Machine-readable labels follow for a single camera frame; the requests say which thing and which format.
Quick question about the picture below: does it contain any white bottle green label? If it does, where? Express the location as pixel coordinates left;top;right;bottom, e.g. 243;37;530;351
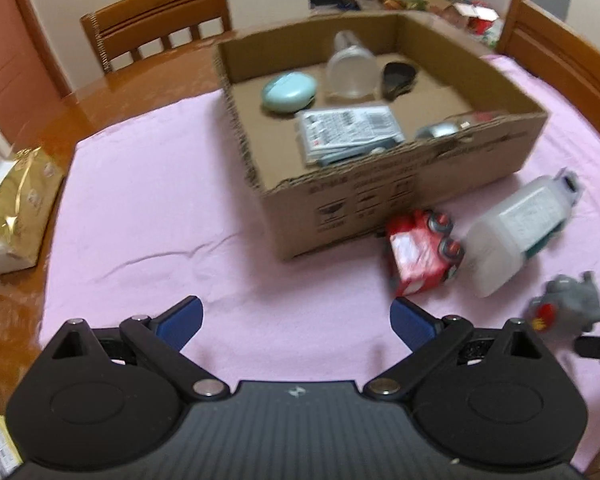
462;169;586;299

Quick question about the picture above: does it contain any wooden chair slatted back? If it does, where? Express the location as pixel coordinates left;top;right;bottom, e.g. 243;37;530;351
79;0;233;77

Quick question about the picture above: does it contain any gold bead jar silver lid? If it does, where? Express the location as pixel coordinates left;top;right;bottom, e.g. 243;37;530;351
413;109;509;142

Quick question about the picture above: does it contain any yellow white notepad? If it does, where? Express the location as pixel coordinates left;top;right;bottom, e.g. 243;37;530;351
0;415;24;477

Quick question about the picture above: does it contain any wooden chair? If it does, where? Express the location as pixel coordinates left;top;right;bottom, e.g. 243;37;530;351
494;0;600;157

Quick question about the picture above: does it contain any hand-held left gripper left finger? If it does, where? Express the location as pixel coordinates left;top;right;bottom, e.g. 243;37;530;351
39;295;230;402

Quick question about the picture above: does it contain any gold tissue pack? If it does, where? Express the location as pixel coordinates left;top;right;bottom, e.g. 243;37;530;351
0;132;66;275

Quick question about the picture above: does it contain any cardboard box on floor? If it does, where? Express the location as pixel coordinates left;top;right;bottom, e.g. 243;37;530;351
419;0;502;22

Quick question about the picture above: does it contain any grey toy figure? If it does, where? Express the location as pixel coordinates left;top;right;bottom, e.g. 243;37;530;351
528;270;600;334

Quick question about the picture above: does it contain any brown cardboard box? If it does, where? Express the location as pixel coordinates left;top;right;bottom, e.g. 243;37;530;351
213;11;550;262

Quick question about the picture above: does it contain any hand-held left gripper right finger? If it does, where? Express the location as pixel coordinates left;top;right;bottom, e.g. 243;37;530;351
363;296;556;401

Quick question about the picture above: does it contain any white labelled plastic case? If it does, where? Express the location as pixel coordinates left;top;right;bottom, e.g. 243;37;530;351
294;103;407;167

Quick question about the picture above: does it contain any teal round case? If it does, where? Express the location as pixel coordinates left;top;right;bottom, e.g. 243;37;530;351
260;72;317;117

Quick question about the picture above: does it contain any brown wooden door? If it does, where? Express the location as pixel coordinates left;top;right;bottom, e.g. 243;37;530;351
0;0;74;147

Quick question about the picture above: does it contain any red toy car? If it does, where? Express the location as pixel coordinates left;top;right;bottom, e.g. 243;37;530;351
384;208;466;297

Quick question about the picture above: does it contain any clear plastic cup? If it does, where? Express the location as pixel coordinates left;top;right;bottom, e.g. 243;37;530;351
326;29;380;100

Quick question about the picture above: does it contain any pink towel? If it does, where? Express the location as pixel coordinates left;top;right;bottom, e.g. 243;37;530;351
38;55;600;472

